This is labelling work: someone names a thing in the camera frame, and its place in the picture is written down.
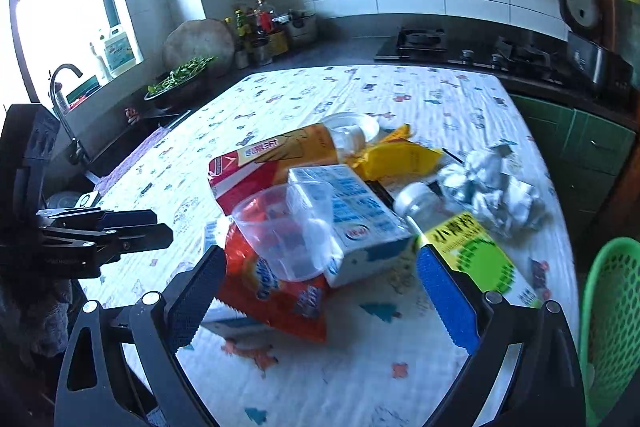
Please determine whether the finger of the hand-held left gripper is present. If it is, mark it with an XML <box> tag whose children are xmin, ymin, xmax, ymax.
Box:
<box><xmin>44</xmin><ymin>223</ymin><xmax>174</xmax><ymax>258</ymax></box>
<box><xmin>37</xmin><ymin>208</ymin><xmax>157</xmax><ymax>230</ymax></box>

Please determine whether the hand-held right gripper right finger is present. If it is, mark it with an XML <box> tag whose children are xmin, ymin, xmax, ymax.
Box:
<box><xmin>416</xmin><ymin>243</ymin><xmax>586</xmax><ymax>427</ymax></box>

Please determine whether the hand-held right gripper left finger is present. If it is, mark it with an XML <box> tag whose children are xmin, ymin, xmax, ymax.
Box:
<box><xmin>54</xmin><ymin>244</ymin><xmax>228</xmax><ymax>427</ymax></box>

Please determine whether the white blue milk carton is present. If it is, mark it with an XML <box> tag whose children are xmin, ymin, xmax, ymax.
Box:
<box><xmin>287</xmin><ymin>164</ymin><xmax>418</xmax><ymax>289</ymax></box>

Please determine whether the green plastic basket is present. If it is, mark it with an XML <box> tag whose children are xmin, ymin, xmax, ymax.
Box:
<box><xmin>580</xmin><ymin>237</ymin><xmax>640</xmax><ymax>427</ymax></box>

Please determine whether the white blue serrated packet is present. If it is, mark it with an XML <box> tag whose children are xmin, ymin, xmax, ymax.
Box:
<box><xmin>177</xmin><ymin>299</ymin><xmax>251</xmax><ymax>348</ymax></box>

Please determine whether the green label plastic bottle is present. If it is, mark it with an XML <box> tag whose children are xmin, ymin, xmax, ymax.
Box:
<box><xmin>393</xmin><ymin>183</ymin><xmax>546</xmax><ymax>310</ymax></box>

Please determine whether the black kitchen faucet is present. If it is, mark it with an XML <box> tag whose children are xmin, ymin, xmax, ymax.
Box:
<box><xmin>49</xmin><ymin>63</ymin><xmax>91</xmax><ymax>162</ymax></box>

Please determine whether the orange snack bag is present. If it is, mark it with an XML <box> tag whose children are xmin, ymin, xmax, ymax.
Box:
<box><xmin>207</xmin><ymin>124</ymin><xmax>351</xmax><ymax>343</ymax></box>

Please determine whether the clear plastic cup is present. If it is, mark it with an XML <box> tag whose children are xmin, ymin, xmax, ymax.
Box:
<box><xmin>231</xmin><ymin>183</ymin><xmax>335</xmax><ymax>282</ymax></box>

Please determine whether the printed tablecloth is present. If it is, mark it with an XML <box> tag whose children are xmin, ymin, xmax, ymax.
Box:
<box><xmin>82</xmin><ymin>66</ymin><xmax>581</xmax><ymax>427</ymax></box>

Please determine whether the white slim bottle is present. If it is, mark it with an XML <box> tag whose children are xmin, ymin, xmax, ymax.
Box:
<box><xmin>89</xmin><ymin>42</ymin><xmax>108</xmax><ymax>82</ymax></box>

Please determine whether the crumpled white paper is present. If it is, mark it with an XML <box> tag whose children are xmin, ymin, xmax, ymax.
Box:
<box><xmin>437</xmin><ymin>142</ymin><xmax>548</xmax><ymax>238</ymax></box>

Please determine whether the detergent jug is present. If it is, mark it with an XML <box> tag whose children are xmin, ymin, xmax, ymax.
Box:
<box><xmin>102</xmin><ymin>24</ymin><xmax>137</xmax><ymax>75</ymax></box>

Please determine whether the bowl of green vegetables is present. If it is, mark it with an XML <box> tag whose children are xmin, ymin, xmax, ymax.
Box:
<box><xmin>144</xmin><ymin>56</ymin><xmax>218</xmax><ymax>108</ymax></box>

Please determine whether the yellow wrapper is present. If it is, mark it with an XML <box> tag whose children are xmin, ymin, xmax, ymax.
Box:
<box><xmin>347</xmin><ymin>124</ymin><xmax>446</xmax><ymax>182</ymax></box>

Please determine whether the round wooden chopping board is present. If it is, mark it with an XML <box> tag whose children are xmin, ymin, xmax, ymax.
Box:
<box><xmin>162</xmin><ymin>19</ymin><xmax>236</xmax><ymax>70</ymax></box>

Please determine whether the clear empty plastic bottle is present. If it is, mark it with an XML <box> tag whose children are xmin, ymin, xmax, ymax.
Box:
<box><xmin>320</xmin><ymin>112</ymin><xmax>381</xmax><ymax>158</ymax></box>

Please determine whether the green kitchen cabinet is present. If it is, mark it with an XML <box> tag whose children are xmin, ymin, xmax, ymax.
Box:
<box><xmin>507</xmin><ymin>92</ymin><xmax>640</xmax><ymax>238</ymax></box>

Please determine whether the row of condiment bottles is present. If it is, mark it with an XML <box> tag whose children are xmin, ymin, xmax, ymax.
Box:
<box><xmin>225</xmin><ymin>0</ymin><xmax>291</xmax><ymax>68</ymax></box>

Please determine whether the steel pot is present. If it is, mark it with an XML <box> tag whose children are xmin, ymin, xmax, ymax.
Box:
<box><xmin>285</xmin><ymin>9</ymin><xmax>318</xmax><ymax>48</ymax></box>

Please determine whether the black gas stove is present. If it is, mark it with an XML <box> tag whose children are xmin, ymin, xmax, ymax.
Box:
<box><xmin>374</xmin><ymin>26</ymin><xmax>571</xmax><ymax>85</ymax></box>

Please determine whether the black rice cooker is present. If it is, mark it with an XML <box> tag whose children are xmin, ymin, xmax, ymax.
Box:
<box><xmin>557</xmin><ymin>0</ymin><xmax>636</xmax><ymax>95</ymax></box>

